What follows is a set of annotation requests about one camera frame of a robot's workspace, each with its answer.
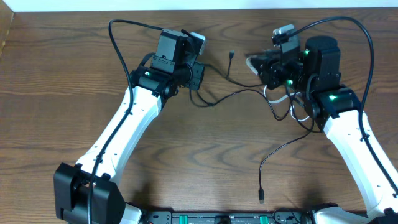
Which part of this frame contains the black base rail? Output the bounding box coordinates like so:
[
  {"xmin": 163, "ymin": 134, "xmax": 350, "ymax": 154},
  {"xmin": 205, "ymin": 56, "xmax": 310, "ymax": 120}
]
[{"xmin": 139, "ymin": 209, "xmax": 313, "ymax": 224}]

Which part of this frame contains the camera black cable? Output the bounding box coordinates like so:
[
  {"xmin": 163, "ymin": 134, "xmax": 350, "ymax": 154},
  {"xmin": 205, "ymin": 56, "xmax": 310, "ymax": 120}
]
[
  {"xmin": 285, "ymin": 16, "xmax": 398, "ymax": 197},
  {"xmin": 86, "ymin": 18, "xmax": 165, "ymax": 224}
]

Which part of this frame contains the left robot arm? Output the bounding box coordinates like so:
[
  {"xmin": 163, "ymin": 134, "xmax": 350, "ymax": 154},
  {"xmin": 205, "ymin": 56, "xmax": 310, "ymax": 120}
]
[{"xmin": 53, "ymin": 29, "xmax": 207, "ymax": 223}]

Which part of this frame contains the left camera black cable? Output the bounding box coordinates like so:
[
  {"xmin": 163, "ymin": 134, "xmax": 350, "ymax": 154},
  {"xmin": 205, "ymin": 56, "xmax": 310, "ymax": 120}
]
[{"xmin": 86, "ymin": 18, "xmax": 165, "ymax": 224}]

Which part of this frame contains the right camera black cable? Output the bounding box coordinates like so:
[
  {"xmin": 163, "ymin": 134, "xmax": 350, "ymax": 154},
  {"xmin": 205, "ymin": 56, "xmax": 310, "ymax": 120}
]
[{"xmin": 285, "ymin": 16, "xmax": 398, "ymax": 197}]

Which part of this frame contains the white usb cable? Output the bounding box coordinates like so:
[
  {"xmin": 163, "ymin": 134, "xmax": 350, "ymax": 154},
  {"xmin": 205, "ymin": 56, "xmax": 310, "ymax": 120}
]
[{"xmin": 245, "ymin": 55, "xmax": 312, "ymax": 123}]

